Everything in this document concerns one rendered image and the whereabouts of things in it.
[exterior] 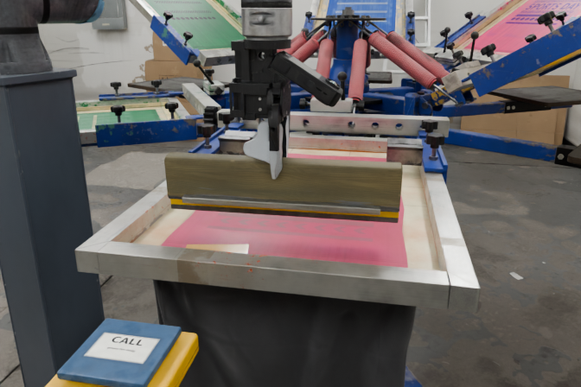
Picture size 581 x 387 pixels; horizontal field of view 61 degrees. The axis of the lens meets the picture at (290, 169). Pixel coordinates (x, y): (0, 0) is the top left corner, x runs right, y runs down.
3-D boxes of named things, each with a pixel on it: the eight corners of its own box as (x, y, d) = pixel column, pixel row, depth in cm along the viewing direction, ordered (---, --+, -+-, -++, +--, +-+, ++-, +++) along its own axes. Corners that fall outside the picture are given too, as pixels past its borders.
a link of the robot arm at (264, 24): (296, 9, 75) (286, 8, 67) (296, 40, 76) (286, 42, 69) (248, 8, 76) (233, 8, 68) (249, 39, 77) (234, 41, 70)
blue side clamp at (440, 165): (444, 194, 110) (448, 165, 108) (422, 193, 111) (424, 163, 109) (433, 157, 138) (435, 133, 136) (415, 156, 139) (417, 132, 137)
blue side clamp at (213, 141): (208, 180, 120) (207, 152, 118) (189, 178, 121) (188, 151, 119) (242, 148, 148) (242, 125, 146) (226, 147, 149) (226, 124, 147)
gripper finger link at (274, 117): (271, 148, 77) (273, 92, 76) (283, 149, 77) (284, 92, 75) (264, 152, 73) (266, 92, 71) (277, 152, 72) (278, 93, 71)
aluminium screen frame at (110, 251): (477, 313, 65) (481, 288, 64) (77, 271, 75) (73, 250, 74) (430, 153, 139) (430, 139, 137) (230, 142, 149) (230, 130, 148)
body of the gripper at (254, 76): (243, 112, 81) (241, 37, 78) (294, 114, 80) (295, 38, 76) (229, 122, 74) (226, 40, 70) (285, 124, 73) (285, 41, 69)
